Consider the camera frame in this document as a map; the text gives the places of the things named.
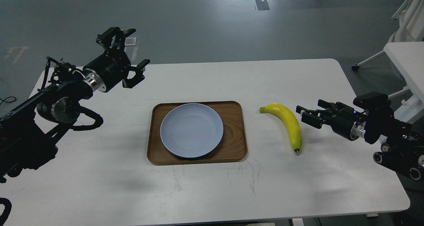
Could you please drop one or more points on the light blue plate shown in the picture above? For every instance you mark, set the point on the light blue plate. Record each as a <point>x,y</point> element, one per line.
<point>191,130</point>

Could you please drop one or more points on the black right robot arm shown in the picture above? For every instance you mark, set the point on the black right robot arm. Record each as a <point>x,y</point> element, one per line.
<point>402,151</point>

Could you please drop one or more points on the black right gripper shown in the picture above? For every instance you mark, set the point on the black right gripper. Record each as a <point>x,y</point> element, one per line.
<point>347,122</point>

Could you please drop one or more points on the brown wooden tray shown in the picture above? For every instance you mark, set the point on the brown wooden tray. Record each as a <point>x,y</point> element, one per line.
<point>232,148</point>

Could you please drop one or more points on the yellow banana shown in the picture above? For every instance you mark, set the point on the yellow banana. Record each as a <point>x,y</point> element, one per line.
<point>290,121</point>

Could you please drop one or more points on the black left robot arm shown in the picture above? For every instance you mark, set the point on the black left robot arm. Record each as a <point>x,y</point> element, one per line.
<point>31,131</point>

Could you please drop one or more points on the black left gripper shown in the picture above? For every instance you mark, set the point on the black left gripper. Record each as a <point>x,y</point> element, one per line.
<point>110,68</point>

